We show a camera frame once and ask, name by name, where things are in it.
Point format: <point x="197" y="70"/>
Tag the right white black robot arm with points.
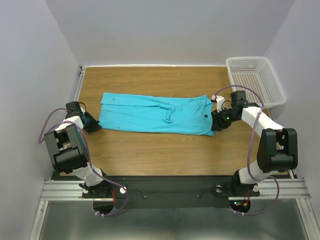
<point x="278" y="146"/>

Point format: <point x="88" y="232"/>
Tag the white plastic basket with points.
<point x="257" y="74"/>

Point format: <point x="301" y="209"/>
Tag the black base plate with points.
<point x="161" y="192"/>

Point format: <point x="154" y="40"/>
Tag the turquoise t shirt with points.
<point x="151" y="114"/>

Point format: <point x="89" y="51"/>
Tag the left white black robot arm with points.
<point x="69" y="154"/>

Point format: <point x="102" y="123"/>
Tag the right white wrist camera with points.
<point x="218" y="101"/>

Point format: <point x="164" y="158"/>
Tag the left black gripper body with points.
<point x="90" y="123"/>

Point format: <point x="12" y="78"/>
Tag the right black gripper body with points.
<point x="217" y="120"/>

